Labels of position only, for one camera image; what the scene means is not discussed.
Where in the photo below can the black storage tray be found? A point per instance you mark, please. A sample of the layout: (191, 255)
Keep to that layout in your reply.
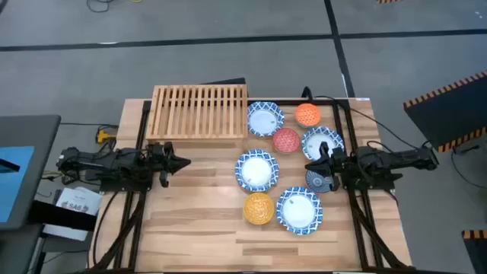
(57, 217)

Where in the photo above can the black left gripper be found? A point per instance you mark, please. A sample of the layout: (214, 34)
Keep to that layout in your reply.
(160, 160)

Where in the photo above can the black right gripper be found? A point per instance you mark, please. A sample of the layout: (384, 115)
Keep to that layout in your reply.
(338, 163)

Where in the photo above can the small blue striped bowl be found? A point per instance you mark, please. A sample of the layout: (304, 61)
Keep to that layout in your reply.
(317, 183)

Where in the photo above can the white paper sheet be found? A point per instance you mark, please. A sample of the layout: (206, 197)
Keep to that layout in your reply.
(64, 232)

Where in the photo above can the small bowl red inside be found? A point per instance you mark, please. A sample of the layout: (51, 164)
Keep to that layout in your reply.
(286, 140)

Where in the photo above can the wooden slatted shelf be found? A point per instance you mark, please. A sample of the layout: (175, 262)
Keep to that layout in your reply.
(198, 134)

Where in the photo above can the white printed booklet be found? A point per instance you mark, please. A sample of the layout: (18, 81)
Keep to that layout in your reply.
(76, 199)

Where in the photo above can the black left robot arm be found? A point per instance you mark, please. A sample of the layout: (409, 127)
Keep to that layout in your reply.
(95, 161)

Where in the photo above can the black panel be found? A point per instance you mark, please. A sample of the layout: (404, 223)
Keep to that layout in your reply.
(228, 81)

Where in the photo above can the large blue white patterned bowl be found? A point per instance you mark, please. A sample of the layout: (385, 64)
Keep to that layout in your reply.
(265, 118)
(312, 146)
(256, 170)
(299, 210)

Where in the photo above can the small bowl orange inside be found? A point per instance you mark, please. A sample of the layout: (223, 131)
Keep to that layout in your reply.
(307, 115)

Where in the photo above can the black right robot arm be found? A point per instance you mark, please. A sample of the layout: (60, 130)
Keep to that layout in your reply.
(399, 157)

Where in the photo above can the large hazard striped black mat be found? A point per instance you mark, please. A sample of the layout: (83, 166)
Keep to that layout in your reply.
(449, 110)

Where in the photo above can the grey desk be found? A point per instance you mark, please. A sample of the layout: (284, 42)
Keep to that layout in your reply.
(42, 152)

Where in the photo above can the small bowl yellow inside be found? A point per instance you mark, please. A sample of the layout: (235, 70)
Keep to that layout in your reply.
(258, 208)

